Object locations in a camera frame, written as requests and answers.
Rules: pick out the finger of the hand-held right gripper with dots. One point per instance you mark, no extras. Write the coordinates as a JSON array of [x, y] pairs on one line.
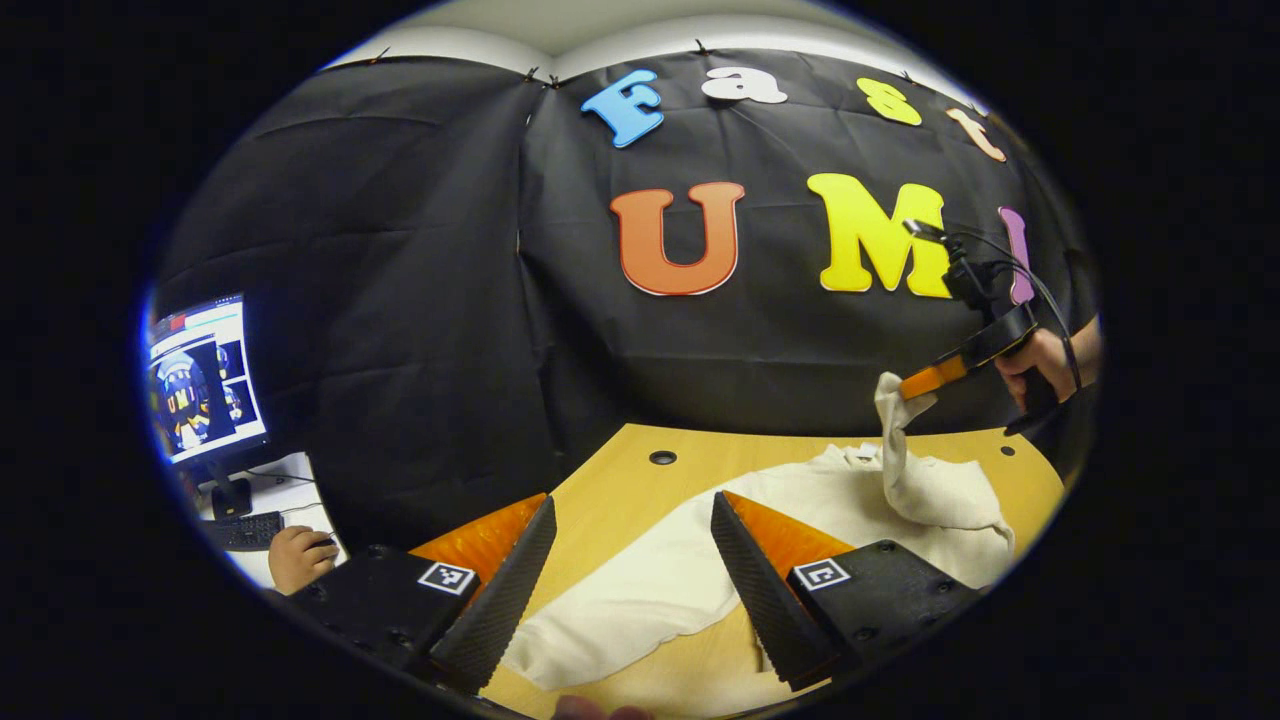
[[935, 378]]

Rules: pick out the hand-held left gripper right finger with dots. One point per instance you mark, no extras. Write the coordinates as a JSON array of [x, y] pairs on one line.
[[760, 600]]

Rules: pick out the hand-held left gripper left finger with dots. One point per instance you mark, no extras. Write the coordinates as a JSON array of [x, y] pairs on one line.
[[505, 600]]

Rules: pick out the cream sweatshirt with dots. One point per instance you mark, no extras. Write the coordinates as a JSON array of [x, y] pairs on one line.
[[650, 580]]

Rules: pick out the black keyboard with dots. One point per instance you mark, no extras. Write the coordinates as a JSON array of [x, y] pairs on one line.
[[245, 532]]

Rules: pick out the black backdrop cloth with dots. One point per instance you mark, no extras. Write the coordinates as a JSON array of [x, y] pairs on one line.
[[450, 300]]

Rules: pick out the computer monitor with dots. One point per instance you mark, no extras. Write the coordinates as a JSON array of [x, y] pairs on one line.
[[205, 380]]

